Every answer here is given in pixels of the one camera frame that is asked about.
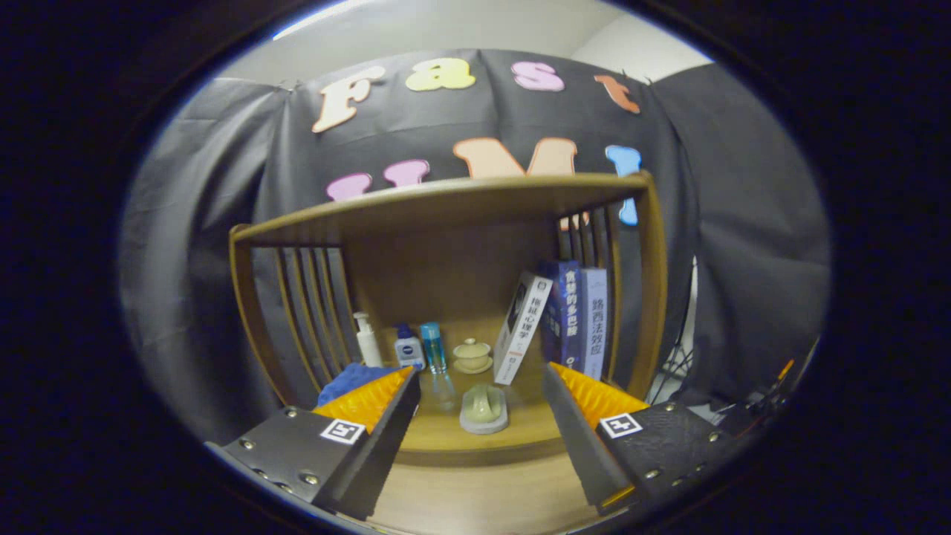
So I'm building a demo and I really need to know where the wooden cabinet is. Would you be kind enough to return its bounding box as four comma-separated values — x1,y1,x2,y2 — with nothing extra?
228,171,669,469

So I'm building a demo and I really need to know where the wooden countertop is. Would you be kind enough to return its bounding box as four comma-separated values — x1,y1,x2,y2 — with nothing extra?
327,357,632,467

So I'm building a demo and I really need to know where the white pump bottle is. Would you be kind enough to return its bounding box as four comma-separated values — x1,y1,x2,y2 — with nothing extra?
353,312,384,368

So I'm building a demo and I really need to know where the rolled blue towel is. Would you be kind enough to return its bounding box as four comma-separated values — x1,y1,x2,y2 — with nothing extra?
317,362,402,407

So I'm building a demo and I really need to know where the clear blue bottle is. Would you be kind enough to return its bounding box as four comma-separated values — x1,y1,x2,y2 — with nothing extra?
420,322,449,375

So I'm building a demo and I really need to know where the pale green handled scrub brush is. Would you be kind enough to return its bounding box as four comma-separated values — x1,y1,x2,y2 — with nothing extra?
458,383,510,435

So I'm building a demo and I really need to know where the dark blue book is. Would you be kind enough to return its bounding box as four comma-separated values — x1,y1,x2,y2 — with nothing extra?
540,260,583,370

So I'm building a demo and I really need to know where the pale blue book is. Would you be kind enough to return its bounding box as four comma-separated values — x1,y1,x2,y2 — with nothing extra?
580,267,608,381

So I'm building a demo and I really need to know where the white book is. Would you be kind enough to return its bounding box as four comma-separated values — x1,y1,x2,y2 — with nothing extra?
493,271,555,386

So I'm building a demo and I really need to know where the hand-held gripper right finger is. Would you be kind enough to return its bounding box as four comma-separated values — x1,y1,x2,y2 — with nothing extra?
541,362,740,517

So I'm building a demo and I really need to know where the black floor equipment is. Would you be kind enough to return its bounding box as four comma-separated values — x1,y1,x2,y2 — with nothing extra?
717,358,799,439

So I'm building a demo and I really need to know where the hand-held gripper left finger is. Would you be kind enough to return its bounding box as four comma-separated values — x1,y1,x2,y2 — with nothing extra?
204,366,422,521

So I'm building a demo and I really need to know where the white bottle with blue cap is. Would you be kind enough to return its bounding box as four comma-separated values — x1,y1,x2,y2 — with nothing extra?
394,323,426,371

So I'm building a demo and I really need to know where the black metal stand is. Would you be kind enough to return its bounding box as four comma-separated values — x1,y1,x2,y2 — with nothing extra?
646,338,695,406

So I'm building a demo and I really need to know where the cream lidded tea cup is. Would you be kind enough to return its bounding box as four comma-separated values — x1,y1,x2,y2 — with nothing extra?
452,338,494,375

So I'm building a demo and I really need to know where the wooden drawer with black knob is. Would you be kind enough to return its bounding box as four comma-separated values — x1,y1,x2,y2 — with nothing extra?
368,450,603,535

